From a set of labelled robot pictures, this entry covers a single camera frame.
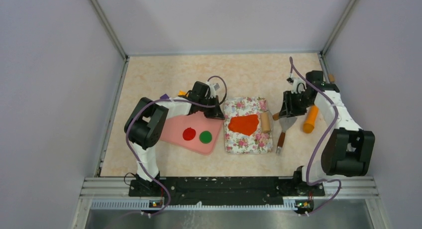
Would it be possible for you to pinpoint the green dough disc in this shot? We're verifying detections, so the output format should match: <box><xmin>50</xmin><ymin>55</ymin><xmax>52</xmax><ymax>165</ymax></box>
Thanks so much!
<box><xmin>199</xmin><ymin>131</ymin><xmax>212</xmax><ymax>144</ymax></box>

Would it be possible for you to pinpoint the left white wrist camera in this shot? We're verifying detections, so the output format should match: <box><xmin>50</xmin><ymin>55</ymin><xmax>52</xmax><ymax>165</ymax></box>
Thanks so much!
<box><xmin>207</xmin><ymin>82</ymin><xmax>220</xmax><ymax>98</ymax></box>

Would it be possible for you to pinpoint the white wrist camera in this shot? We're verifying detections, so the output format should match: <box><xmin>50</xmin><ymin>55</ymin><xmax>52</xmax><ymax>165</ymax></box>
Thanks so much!
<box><xmin>287</xmin><ymin>77</ymin><xmax>306</xmax><ymax>94</ymax></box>
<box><xmin>207</xmin><ymin>82</ymin><xmax>220</xmax><ymax>98</ymax></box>

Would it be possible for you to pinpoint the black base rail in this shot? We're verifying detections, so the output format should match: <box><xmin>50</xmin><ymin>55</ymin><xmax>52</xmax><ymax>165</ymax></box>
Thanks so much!
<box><xmin>128</xmin><ymin>176</ymin><xmax>325</xmax><ymax>206</ymax></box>

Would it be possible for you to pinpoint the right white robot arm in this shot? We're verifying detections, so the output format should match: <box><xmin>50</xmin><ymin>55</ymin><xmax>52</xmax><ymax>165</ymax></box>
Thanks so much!
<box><xmin>278</xmin><ymin>71</ymin><xmax>375</xmax><ymax>195</ymax></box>

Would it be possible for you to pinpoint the metal scraper wooden handle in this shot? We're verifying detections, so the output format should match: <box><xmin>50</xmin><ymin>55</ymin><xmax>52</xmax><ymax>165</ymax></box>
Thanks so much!
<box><xmin>276</xmin><ymin>117</ymin><xmax>297</xmax><ymax>154</ymax></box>

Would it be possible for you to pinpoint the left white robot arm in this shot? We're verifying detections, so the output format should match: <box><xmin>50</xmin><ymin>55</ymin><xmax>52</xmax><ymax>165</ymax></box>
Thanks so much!
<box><xmin>124</xmin><ymin>81</ymin><xmax>224</xmax><ymax>196</ymax></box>

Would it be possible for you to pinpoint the floral patterned tray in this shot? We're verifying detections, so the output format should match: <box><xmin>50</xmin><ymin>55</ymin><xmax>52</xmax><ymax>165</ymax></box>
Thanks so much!
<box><xmin>223</xmin><ymin>97</ymin><xmax>273</xmax><ymax>154</ymax></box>

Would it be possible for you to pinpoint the red dough disc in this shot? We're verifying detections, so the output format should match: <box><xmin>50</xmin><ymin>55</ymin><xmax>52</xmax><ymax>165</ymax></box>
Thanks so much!
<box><xmin>182</xmin><ymin>127</ymin><xmax>196</xmax><ymax>141</ymax></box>

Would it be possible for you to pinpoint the orange-red dough piece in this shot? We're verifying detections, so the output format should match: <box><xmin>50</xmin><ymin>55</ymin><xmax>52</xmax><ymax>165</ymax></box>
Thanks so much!
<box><xmin>228</xmin><ymin>114</ymin><xmax>259</xmax><ymax>136</ymax></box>

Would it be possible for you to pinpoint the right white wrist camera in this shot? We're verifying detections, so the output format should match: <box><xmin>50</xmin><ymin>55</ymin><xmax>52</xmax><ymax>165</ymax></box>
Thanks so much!
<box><xmin>287</xmin><ymin>77</ymin><xmax>306</xmax><ymax>94</ymax></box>

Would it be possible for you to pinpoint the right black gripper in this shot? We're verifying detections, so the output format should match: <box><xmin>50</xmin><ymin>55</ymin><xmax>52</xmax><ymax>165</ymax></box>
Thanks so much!
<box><xmin>281</xmin><ymin>90</ymin><xmax>315</xmax><ymax>118</ymax></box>

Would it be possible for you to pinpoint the pink plastic tray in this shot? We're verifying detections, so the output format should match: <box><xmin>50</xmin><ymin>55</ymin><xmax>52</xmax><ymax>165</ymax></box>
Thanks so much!
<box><xmin>160</xmin><ymin>112</ymin><xmax>223</xmax><ymax>155</ymax></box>

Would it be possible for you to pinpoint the wooden rolling pin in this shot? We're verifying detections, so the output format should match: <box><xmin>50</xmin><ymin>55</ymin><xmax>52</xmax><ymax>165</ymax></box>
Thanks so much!
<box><xmin>260</xmin><ymin>111</ymin><xmax>279</xmax><ymax>133</ymax></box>

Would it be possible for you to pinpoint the orange toy carrot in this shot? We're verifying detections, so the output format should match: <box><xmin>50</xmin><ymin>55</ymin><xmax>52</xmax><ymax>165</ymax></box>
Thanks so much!
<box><xmin>302</xmin><ymin>106</ymin><xmax>319</xmax><ymax>134</ymax></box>

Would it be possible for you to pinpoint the small wooden cork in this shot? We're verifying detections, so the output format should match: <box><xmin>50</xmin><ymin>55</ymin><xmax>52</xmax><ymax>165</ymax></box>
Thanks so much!
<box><xmin>328</xmin><ymin>74</ymin><xmax>335</xmax><ymax>83</ymax></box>

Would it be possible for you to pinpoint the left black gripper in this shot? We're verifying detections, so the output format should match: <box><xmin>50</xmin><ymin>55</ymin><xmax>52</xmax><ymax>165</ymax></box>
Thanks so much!
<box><xmin>198</xmin><ymin>95</ymin><xmax>224</xmax><ymax>119</ymax></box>

